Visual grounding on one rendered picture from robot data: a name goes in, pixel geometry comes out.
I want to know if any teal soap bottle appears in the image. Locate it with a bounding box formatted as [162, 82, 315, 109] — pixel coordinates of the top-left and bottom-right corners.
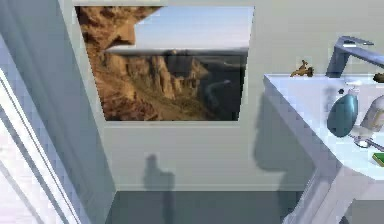
[326, 89, 360, 138]

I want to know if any silver spoon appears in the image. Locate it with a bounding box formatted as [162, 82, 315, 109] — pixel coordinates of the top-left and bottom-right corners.
[348, 133, 384, 152]

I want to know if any grey metal faucet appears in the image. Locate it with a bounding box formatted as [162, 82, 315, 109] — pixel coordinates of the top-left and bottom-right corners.
[325, 35, 384, 79]

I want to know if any green sponge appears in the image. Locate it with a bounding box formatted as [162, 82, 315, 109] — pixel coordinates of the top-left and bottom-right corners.
[371, 152, 384, 168]

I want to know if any small brown figurine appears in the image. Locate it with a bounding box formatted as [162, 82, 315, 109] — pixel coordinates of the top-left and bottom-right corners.
[289, 59, 315, 78]

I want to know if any white sink counter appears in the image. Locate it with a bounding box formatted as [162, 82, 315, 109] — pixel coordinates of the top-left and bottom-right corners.
[262, 73, 384, 224]

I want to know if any window with canyon view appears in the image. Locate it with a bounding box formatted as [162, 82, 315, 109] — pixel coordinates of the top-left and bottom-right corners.
[73, 4, 256, 122]

